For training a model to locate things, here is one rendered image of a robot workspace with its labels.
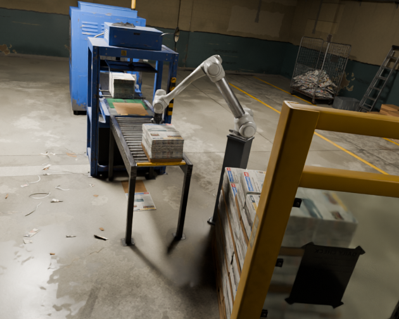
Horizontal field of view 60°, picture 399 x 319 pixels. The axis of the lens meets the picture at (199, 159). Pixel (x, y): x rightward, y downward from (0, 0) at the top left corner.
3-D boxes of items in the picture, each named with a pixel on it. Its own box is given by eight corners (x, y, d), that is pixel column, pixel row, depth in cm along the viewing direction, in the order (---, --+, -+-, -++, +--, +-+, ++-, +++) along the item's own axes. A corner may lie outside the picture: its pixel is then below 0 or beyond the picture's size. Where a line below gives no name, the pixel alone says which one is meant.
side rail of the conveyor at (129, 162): (135, 178, 292) (137, 166, 288) (129, 178, 290) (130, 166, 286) (113, 125, 404) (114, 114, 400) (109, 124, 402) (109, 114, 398)
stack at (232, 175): (249, 245, 342) (267, 170, 309) (278, 354, 236) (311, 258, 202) (210, 242, 338) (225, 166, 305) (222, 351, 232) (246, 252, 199)
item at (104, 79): (146, 106, 484) (147, 99, 480) (99, 104, 460) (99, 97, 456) (127, 80, 612) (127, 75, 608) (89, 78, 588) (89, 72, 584)
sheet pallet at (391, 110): (425, 143, 776) (436, 119, 753) (399, 143, 745) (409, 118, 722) (383, 125, 876) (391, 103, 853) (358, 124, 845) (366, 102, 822)
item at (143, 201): (156, 209, 377) (156, 209, 377) (130, 211, 367) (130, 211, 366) (149, 192, 408) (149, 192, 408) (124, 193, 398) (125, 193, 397)
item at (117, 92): (134, 98, 475) (135, 80, 464) (112, 97, 464) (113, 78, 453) (129, 91, 506) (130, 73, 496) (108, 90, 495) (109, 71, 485)
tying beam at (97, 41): (177, 62, 400) (178, 53, 396) (92, 55, 365) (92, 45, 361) (162, 52, 457) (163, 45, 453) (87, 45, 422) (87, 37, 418)
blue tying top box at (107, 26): (161, 50, 399) (163, 32, 391) (108, 45, 377) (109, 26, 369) (152, 44, 437) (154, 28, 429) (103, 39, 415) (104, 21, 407)
